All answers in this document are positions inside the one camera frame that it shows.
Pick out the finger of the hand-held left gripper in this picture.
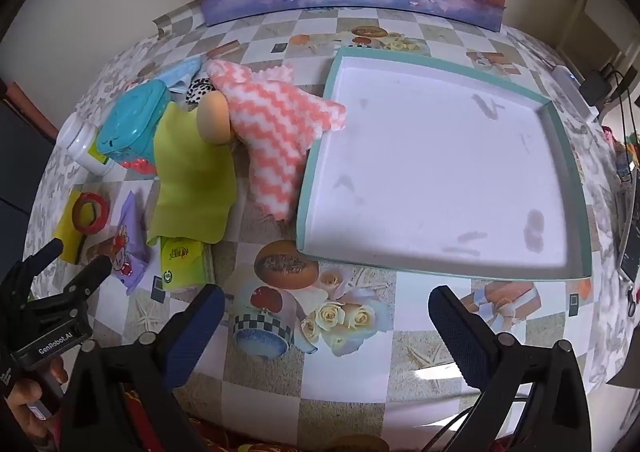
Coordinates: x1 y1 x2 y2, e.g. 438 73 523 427
20 238 65 278
62 255 113 300

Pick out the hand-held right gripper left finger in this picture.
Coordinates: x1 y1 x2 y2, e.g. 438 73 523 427
60 283 227 452

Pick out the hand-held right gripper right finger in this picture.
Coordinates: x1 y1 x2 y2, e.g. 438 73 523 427
427 285 593 452

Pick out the yellow packet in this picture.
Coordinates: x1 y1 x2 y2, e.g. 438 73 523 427
54 189 101 265

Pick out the purple snack packet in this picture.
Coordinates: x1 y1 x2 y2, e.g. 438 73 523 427
102 191 151 295

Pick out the red tape roll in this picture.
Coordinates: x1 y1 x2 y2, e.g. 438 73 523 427
72 192 112 234

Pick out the yellow-green cloth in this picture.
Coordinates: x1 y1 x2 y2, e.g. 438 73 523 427
146 101 238 247

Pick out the white tray with teal rim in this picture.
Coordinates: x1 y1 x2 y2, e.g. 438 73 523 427
295 46 593 281

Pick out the beige egg-shaped sponge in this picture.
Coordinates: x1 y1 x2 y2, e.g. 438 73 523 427
196 93 235 145

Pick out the leopard print scrunchie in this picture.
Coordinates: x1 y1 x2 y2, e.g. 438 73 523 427
186 76 218 106

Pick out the pink white striped fluffy cloth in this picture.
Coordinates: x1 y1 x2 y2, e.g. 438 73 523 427
206 59 348 222

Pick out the light blue cloth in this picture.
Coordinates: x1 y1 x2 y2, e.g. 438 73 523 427
159 57 203 94

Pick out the person's left hand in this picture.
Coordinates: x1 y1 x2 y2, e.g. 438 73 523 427
5 356 69 448

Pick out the dark cabinet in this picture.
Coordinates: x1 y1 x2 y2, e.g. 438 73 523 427
0 80 58 263

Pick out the red plastic piece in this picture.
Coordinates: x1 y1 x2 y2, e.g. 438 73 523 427
117 157 158 176

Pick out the white jar with green label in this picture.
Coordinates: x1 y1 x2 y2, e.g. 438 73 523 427
67 112 113 178

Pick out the teal plastic container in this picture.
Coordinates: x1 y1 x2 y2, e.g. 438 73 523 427
96 80 168 165

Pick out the pile of colourful small trinkets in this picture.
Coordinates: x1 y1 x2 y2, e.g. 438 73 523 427
602 127 640 170

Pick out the white power strip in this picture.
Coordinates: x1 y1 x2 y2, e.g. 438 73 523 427
551 65 600 123

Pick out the black charger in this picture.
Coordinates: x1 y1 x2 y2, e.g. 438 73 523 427
580 70 613 106

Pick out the cream wooden chair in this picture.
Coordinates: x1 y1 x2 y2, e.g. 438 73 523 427
557 0 632 78

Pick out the black charger cable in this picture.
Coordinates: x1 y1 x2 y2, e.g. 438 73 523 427
602 60 640 173

